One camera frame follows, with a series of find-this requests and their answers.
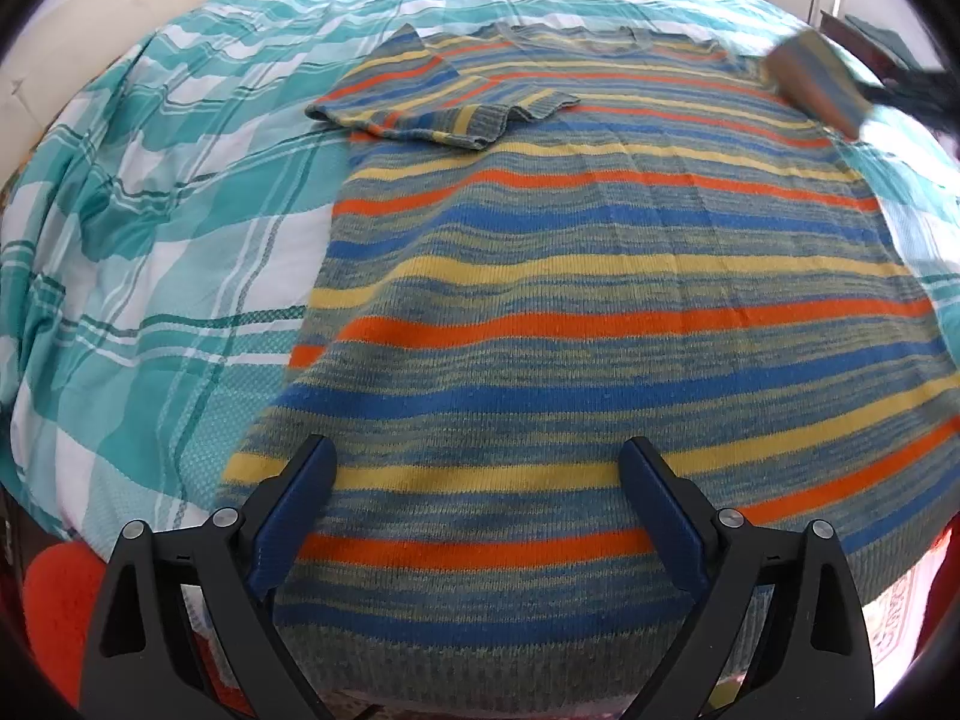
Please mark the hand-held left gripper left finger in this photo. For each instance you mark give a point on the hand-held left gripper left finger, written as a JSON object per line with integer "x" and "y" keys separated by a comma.
{"x": 294, "y": 510}

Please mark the red patterned cloth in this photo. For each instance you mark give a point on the red patterned cloth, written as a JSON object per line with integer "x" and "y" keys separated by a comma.
{"x": 900, "y": 615}

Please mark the dark wooden furniture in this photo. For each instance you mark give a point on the dark wooden furniture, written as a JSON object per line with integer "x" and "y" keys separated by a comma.
{"x": 862, "y": 41}

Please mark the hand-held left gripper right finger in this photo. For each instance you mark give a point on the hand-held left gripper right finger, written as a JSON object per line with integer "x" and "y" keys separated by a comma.
{"x": 664, "y": 514}

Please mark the cream padded headboard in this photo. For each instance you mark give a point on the cream padded headboard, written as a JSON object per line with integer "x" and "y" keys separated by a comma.
{"x": 82, "y": 37}

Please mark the orange cloth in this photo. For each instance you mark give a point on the orange cloth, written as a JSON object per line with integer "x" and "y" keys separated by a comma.
{"x": 64, "y": 600}

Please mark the striped knit sweater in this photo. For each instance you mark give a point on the striped knit sweater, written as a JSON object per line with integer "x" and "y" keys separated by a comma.
{"x": 585, "y": 300}

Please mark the teal plaid bedspread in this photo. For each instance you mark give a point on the teal plaid bedspread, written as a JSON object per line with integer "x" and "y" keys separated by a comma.
{"x": 172, "y": 240}

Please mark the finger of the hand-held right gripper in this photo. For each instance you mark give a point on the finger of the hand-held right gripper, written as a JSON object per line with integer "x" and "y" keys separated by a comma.
{"x": 911, "y": 94}

